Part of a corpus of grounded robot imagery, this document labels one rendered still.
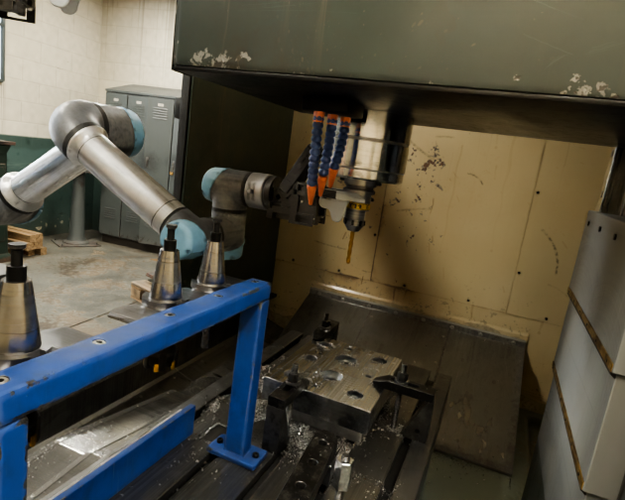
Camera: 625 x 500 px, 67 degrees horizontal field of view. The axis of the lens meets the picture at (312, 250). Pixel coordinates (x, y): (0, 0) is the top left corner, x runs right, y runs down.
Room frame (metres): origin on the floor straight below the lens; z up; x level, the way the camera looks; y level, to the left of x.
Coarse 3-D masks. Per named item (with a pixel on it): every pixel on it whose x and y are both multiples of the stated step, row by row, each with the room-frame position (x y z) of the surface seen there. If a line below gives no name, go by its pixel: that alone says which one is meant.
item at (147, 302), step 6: (144, 294) 0.63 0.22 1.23; (186, 294) 0.65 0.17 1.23; (144, 300) 0.61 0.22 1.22; (150, 300) 0.61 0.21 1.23; (180, 300) 0.62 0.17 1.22; (186, 300) 0.63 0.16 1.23; (144, 306) 0.61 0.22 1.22; (150, 306) 0.60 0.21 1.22; (156, 306) 0.60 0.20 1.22; (162, 306) 0.60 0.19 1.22; (168, 306) 0.60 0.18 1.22; (174, 306) 0.61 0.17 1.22
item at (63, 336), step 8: (56, 328) 0.50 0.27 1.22; (64, 328) 0.50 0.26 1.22; (72, 328) 0.50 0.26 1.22; (48, 336) 0.47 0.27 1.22; (56, 336) 0.48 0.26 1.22; (64, 336) 0.48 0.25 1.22; (72, 336) 0.48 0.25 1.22; (80, 336) 0.48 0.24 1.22; (88, 336) 0.49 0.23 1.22; (56, 344) 0.46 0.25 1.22; (64, 344) 0.46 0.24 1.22
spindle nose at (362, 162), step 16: (368, 112) 0.84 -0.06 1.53; (384, 112) 0.84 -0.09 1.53; (336, 128) 0.87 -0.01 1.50; (352, 128) 0.85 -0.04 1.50; (368, 128) 0.84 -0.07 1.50; (384, 128) 0.84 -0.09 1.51; (400, 128) 0.85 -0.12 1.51; (336, 144) 0.86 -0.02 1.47; (352, 144) 0.84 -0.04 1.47; (368, 144) 0.84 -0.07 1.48; (384, 144) 0.84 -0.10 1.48; (400, 144) 0.86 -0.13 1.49; (352, 160) 0.84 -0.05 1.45; (368, 160) 0.84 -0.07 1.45; (384, 160) 0.84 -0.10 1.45; (400, 160) 0.87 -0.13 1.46; (336, 176) 0.86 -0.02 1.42; (352, 176) 0.84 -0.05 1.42; (368, 176) 0.84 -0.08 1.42; (384, 176) 0.85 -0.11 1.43; (400, 176) 0.88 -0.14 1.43
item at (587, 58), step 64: (192, 0) 0.68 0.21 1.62; (256, 0) 0.64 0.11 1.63; (320, 0) 0.61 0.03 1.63; (384, 0) 0.58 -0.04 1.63; (448, 0) 0.56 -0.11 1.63; (512, 0) 0.53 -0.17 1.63; (576, 0) 0.51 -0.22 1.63; (192, 64) 0.68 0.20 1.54; (256, 64) 0.64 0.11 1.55; (320, 64) 0.61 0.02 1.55; (384, 64) 0.58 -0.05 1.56; (448, 64) 0.55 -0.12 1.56; (512, 64) 0.53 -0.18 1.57; (576, 64) 0.51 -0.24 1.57; (448, 128) 0.97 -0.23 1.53; (512, 128) 0.81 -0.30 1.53; (576, 128) 0.70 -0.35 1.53
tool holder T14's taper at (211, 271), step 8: (208, 240) 0.73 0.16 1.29; (208, 248) 0.72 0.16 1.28; (216, 248) 0.72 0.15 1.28; (208, 256) 0.72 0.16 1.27; (216, 256) 0.72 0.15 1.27; (208, 264) 0.72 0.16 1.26; (216, 264) 0.72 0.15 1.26; (200, 272) 0.72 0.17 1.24; (208, 272) 0.71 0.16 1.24; (216, 272) 0.72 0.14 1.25; (224, 272) 0.73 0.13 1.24; (200, 280) 0.72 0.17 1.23; (208, 280) 0.71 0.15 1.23; (216, 280) 0.72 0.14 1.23; (224, 280) 0.73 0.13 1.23
